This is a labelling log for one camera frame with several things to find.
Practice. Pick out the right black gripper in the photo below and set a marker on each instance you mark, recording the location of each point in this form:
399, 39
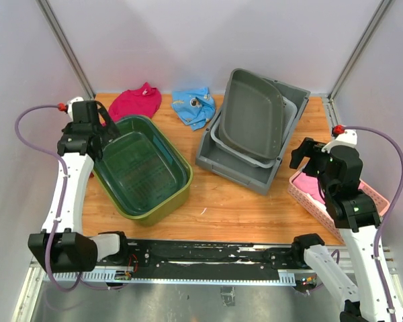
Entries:
309, 148

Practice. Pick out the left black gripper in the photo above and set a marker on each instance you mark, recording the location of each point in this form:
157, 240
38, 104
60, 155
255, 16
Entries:
109, 132

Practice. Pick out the clear teal plastic tub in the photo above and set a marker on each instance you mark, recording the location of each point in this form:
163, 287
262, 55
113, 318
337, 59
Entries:
144, 167

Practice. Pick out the dark grey plastic tub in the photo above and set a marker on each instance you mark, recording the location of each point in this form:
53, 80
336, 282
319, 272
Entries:
251, 120

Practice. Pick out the olive green slotted basket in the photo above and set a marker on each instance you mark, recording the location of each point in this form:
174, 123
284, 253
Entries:
154, 188

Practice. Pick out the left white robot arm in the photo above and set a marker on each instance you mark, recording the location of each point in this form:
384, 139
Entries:
61, 246

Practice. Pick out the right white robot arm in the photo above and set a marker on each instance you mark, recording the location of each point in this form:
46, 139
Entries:
371, 295

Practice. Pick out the pink folded cloth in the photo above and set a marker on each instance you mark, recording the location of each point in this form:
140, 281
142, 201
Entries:
308, 185

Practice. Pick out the light grey perforated basket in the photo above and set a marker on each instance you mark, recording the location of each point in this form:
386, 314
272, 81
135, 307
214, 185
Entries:
289, 113

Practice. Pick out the magenta cloth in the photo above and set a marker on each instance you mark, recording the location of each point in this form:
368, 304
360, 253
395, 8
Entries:
143, 101

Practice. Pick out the pink plastic basket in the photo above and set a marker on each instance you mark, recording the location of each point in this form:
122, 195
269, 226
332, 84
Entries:
318, 210

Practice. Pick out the blue printed cloth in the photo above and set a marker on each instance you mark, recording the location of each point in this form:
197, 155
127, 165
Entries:
195, 107

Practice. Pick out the large grey storage bin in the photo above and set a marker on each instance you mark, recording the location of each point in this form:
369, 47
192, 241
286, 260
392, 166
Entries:
210, 157

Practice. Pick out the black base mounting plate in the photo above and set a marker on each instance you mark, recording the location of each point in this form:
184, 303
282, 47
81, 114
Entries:
206, 256

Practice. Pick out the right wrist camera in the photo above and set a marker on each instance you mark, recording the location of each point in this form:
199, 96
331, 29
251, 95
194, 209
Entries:
341, 137

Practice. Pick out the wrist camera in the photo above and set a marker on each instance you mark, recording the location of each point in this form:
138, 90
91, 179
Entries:
341, 137
68, 107

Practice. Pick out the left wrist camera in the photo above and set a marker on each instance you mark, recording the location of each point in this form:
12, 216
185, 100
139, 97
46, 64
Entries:
68, 107

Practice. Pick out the slotted cable duct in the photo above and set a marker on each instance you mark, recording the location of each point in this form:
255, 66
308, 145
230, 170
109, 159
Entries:
186, 275

